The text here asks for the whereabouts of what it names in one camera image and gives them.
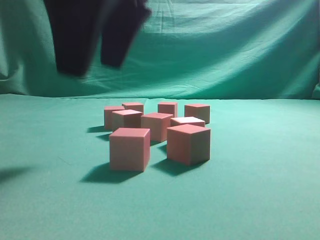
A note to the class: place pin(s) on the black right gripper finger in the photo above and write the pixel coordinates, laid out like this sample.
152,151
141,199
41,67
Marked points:
120,29
75,27

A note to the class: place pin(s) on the placed pink cube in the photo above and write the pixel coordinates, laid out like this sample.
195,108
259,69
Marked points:
137,106
198,110
166,107

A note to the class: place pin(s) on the green cloth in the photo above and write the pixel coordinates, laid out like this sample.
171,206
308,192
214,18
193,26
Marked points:
255,62

